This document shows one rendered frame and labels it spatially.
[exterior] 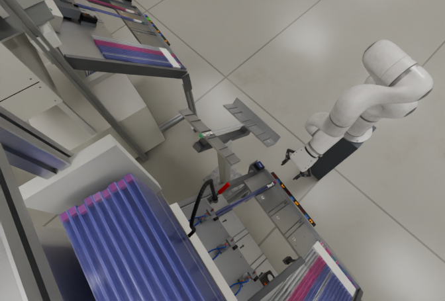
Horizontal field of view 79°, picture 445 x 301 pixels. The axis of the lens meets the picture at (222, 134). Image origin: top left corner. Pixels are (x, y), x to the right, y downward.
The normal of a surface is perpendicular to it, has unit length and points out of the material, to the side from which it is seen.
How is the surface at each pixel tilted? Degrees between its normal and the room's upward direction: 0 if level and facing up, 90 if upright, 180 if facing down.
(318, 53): 0
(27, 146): 90
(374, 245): 0
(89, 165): 90
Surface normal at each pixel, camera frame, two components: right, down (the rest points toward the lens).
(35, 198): 0.58, 0.74
